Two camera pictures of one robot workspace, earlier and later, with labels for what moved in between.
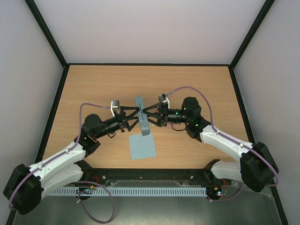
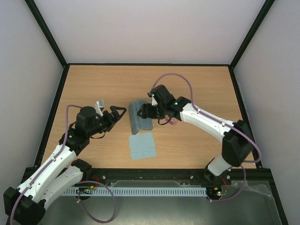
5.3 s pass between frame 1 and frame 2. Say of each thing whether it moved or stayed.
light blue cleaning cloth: stayed
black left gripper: moved
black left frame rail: stayed
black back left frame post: stayed
